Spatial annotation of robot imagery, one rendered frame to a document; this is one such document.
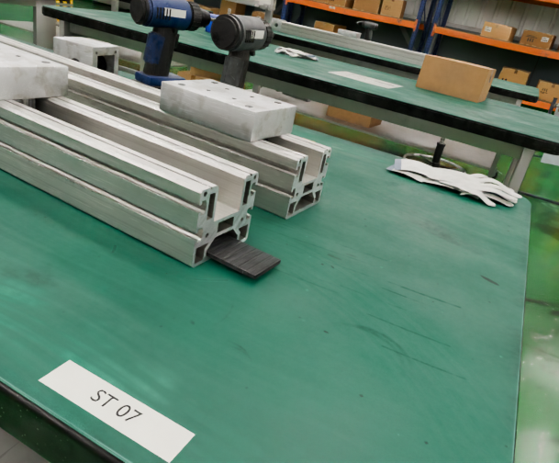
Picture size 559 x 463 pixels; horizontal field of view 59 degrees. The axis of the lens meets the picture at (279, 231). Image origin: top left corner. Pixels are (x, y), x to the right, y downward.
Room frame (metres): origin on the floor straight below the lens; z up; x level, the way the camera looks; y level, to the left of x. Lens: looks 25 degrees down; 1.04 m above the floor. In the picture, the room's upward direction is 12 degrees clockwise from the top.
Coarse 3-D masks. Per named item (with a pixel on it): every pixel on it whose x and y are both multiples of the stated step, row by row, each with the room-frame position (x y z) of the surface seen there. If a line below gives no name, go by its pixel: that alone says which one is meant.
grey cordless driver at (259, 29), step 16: (224, 16) 0.90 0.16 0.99; (240, 16) 0.92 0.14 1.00; (224, 32) 0.89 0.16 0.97; (240, 32) 0.89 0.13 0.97; (256, 32) 0.94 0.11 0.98; (272, 32) 1.00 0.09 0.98; (224, 48) 0.89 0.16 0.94; (240, 48) 0.91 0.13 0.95; (256, 48) 0.97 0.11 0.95; (224, 64) 0.92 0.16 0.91; (240, 64) 0.93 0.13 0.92; (224, 80) 0.91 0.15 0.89; (240, 80) 0.93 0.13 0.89
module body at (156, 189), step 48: (0, 144) 0.58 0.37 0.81; (48, 144) 0.53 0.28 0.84; (96, 144) 0.50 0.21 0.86; (144, 144) 0.56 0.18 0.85; (48, 192) 0.53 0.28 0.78; (96, 192) 0.49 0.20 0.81; (144, 192) 0.46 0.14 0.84; (192, 192) 0.43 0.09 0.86; (240, 192) 0.50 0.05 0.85; (144, 240) 0.46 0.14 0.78; (192, 240) 0.43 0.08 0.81; (240, 240) 0.51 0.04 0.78
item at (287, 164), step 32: (64, 64) 0.90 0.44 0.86; (64, 96) 0.79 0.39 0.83; (96, 96) 0.77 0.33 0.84; (128, 96) 0.73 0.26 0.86; (160, 96) 0.80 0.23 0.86; (160, 128) 0.70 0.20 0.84; (192, 128) 0.68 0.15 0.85; (256, 160) 0.64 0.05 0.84; (288, 160) 0.61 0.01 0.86; (320, 160) 0.67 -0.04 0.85; (256, 192) 0.62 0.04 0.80; (288, 192) 0.61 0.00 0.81; (320, 192) 0.69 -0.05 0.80
